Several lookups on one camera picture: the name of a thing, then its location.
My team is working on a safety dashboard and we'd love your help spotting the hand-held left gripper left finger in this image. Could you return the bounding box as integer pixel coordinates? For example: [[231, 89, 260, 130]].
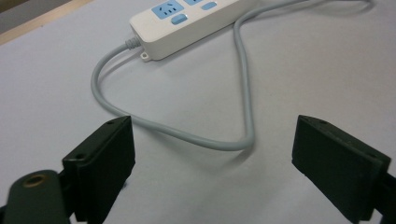
[[61, 115, 136, 224]]

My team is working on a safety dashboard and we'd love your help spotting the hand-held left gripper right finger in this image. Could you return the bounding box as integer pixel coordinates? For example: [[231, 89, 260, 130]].
[[291, 114, 392, 224]]

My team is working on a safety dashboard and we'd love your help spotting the grey power strip cable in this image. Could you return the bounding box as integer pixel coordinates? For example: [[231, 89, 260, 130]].
[[90, 0, 375, 152]]

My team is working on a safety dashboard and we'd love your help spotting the white power strip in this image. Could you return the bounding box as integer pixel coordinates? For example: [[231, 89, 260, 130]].
[[129, 0, 260, 63]]

